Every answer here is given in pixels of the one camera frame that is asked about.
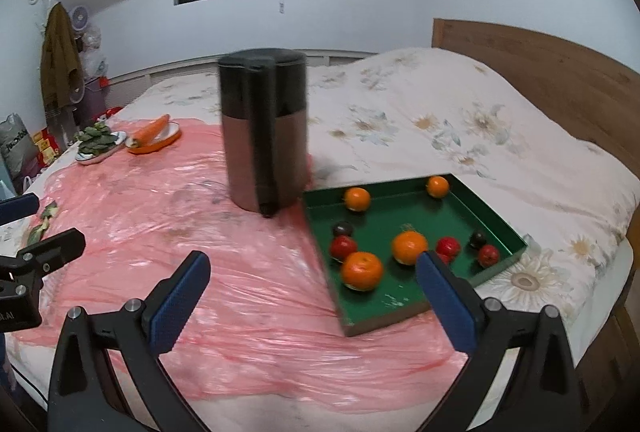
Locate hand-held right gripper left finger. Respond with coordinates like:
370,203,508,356
47,250,211,432

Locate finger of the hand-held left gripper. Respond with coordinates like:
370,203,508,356
19,228,86,273
0,193,40,223

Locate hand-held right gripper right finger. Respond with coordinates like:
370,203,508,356
416,250,581,432

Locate orange mandarin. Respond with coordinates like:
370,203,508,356
341,251,385,291
391,230,429,266
426,175,450,199
344,187,372,213

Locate green cardboard tray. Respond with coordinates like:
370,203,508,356
303,173,529,338

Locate red tomato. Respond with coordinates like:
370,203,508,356
329,235,358,261

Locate light blue board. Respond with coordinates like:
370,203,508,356
0,157,16,200

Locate pink plastic sheet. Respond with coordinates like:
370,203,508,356
10,114,481,405

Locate red and yellow boxes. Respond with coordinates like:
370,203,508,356
32,127,63,167

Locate grey printed bag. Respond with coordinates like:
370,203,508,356
0,113,38,177

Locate white patterned plate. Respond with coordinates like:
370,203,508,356
75,131,127,166

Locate purple bin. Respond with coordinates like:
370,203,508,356
82,76,108,123

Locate orange oval bowl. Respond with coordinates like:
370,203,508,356
125,123,182,155

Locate carrot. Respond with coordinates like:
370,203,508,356
129,114,171,149

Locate olive coat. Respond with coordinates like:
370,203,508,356
40,2,86,113

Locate clear plastic bags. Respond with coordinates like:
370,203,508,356
82,26,108,77

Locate black and copper kettle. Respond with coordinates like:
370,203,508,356
217,48,312,219

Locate small white fan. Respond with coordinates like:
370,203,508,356
69,5,91,32

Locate wooden headboard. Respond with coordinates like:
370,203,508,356
431,18,640,193

